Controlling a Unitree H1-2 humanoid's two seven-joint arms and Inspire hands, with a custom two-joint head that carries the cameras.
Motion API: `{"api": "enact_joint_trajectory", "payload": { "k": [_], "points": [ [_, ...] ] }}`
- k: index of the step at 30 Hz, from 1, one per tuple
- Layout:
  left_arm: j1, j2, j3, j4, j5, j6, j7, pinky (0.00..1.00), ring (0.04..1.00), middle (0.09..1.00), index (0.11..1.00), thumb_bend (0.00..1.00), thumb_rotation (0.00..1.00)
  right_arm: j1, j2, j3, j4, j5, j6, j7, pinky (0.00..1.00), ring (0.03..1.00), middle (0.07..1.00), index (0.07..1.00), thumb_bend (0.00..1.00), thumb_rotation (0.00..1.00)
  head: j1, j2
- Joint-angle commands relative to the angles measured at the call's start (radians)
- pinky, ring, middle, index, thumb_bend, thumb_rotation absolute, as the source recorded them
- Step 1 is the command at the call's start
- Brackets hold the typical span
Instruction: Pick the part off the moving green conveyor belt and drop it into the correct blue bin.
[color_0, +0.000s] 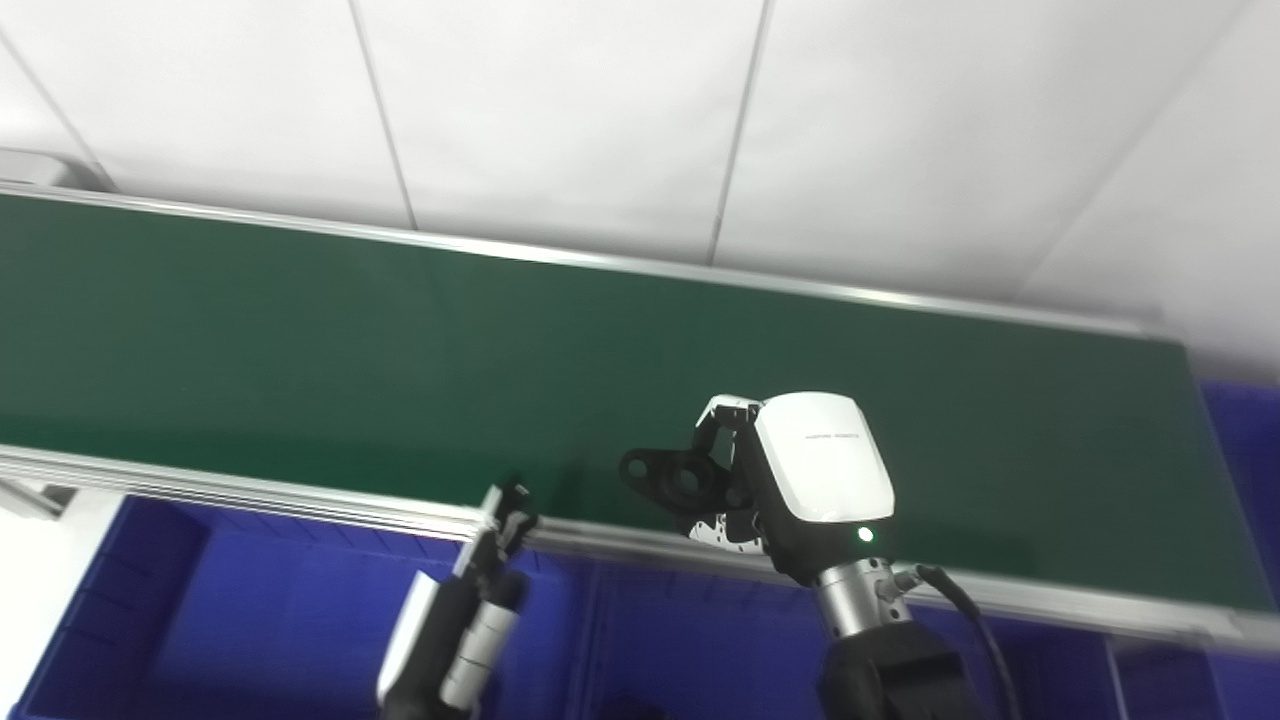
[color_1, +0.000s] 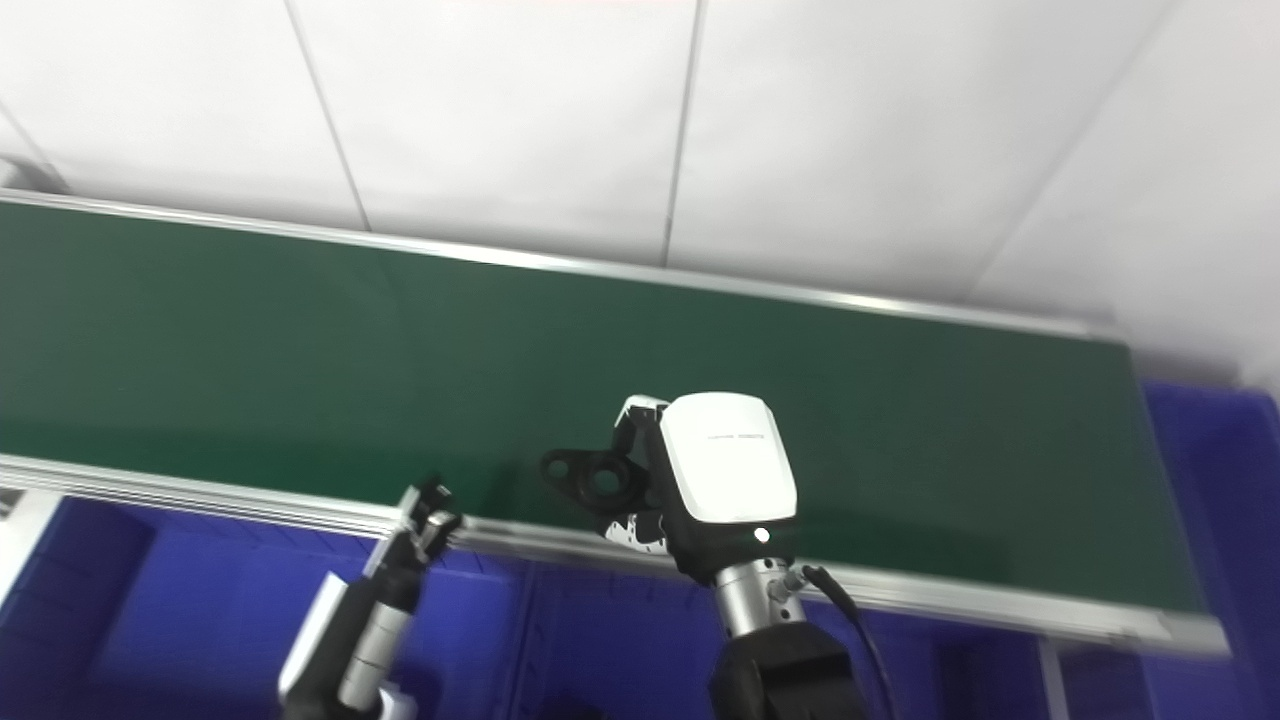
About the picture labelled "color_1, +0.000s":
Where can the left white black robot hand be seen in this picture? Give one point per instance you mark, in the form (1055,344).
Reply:
(345,640)

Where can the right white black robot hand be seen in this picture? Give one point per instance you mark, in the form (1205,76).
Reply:
(725,470)

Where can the black flange metal part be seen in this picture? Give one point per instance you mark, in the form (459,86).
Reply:
(590,482)

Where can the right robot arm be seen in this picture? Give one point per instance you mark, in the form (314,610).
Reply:
(780,670)

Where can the blue plastic bin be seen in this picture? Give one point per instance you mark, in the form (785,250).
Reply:
(1230,500)
(620,640)
(180,610)

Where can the green conveyor belt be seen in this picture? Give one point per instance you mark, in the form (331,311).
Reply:
(300,350)
(250,500)

